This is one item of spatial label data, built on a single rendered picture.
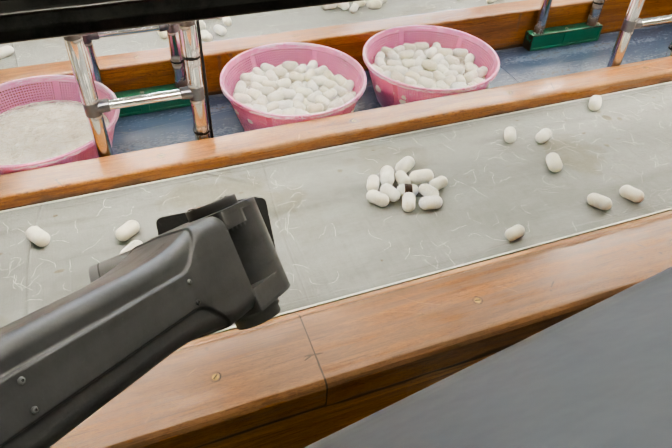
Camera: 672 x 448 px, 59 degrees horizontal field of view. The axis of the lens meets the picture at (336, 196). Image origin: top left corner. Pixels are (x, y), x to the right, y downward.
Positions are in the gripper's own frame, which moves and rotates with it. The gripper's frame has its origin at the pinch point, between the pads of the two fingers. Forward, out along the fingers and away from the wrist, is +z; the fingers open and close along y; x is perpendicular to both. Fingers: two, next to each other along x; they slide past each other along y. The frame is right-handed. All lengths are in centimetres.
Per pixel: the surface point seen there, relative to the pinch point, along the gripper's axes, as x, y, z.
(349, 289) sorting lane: 10.8, -15.4, 6.4
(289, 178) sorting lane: -4.1, -14.0, 24.4
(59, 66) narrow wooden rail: -32, 19, 54
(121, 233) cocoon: -1.3, 10.7, 17.8
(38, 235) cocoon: -3.1, 20.8, 19.4
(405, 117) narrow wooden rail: -10.4, -36.2, 28.5
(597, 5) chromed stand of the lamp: -30, -99, 53
